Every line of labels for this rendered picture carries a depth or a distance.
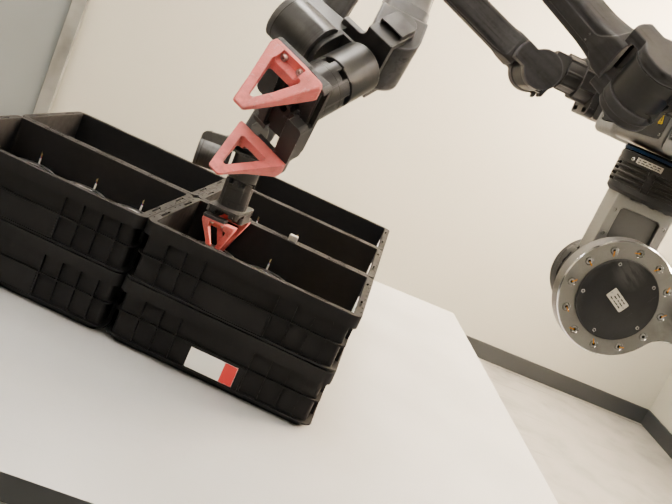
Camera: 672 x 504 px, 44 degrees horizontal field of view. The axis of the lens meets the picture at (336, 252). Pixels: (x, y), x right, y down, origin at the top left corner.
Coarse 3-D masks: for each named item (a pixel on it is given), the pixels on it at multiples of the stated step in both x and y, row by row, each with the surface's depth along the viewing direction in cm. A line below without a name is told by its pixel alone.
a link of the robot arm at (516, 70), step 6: (558, 54) 155; (564, 54) 155; (564, 60) 155; (570, 60) 155; (516, 66) 158; (564, 66) 155; (516, 72) 157; (564, 72) 156; (516, 78) 158; (516, 84) 160; (522, 84) 157; (528, 90) 159; (534, 90) 156; (540, 90) 156; (546, 90) 156; (540, 96) 156
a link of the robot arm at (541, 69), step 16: (448, 0) 154; (464, 0) 153; (480, 0) 153; (464, 16) 154; (480, 16) 154; (496, 16) 154; (480, 32) 155; (496, 32) 154; (512, 32) 154; (496, 48) 155; (512, 48) 154; (528, 48) 152; (512, 64) 160; (528, 64) 153; (544, 64) 153; (560, 64) 153; (512, 80) 161; (528, 80) 153; (544, 80) 154
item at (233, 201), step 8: (224, 184) 156; (232, 184) 155; (224, 192) 156; (232, 192) 155; (240, 192) 155; (248, 192) 156; (216, 200) 158; (224, 200) 156; (232, 200) 155; (240, 200) 156; (248, 200) 157; (208, 208) 154; (216, 208) 154; (224, 208) 154; (232, 208) 156; (240, 208) 156; (248, 208) 162; (232, 216) 153; (240, 216) 154
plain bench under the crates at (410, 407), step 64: (0, 320) 134; (64, 320) 143; (384, 320) 226; (448, 320) 255; (0, 384) 116; (64, 384) 124; (128, 384) 132; (192, 384) 141; (384, 384) 180; (448, 384) 199; (0, 448) 103; (64, 448) 109; (128, 448) 115; (192, 448) 122; (256, 448) 130; (320, 448) 139; (384, 448) 150; (448, 448) 162; (512, 448) 177
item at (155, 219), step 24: (168, 216) 146; (168, 240) 138; (192, 240) 138; (288, 240) 166; (216, 264) 138; (240, 264) 138; (336, 264) 165; (264, 288) 138; (288, 288) 137; (336, 312) 137; (360, 312) 140
